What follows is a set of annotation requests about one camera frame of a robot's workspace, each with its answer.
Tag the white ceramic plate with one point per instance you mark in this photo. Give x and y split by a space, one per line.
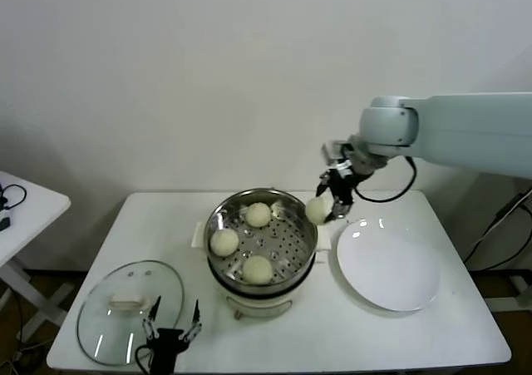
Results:
386 267

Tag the small black device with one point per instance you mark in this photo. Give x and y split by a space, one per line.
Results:
4 223

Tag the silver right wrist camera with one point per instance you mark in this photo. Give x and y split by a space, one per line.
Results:
334 152

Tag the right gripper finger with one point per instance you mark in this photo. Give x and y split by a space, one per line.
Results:
323 186
340 212

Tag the white side table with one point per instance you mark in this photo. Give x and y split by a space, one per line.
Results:
37 213

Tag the round glass pot lid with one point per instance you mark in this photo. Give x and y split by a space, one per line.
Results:
104 321

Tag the white steamed baozi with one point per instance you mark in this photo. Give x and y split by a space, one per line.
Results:
257 269
258 214
318 210
224 243

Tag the cream electric cooker pot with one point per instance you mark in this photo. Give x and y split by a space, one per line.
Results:
257 304

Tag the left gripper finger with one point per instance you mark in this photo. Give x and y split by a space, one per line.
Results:
196 314
154 312

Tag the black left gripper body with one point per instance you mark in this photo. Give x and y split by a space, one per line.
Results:
168 346

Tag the perforated steel steamer basket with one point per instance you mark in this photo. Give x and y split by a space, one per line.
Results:
291 233

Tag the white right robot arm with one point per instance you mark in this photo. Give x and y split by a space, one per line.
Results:
457 129

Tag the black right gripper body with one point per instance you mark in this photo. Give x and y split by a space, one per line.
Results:
345 186

